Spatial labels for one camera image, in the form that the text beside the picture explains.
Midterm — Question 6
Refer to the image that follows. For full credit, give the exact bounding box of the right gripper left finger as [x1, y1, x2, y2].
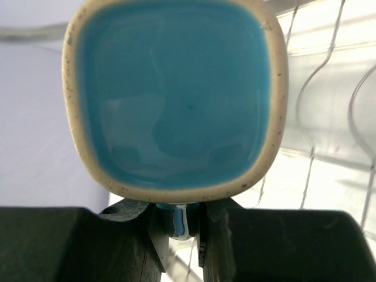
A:
[1, 199, 168, 281]

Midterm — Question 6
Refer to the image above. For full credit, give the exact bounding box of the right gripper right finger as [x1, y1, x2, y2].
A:
[197, 198, 375, 281]

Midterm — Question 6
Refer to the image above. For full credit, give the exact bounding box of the steel two-tier dish rack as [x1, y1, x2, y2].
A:
[1, 1, 375, 281]

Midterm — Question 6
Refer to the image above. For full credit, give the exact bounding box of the blue flower mug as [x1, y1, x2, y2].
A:
[62, 1, 288, 240]

